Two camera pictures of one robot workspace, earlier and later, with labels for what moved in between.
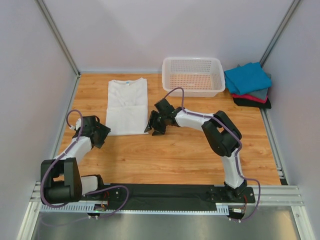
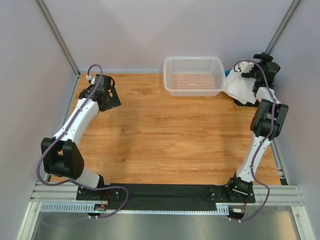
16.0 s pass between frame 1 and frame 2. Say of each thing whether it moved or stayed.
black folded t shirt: stayed
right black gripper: moved
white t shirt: moved
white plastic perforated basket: stayed
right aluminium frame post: stayed
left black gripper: moved
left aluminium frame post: stayed
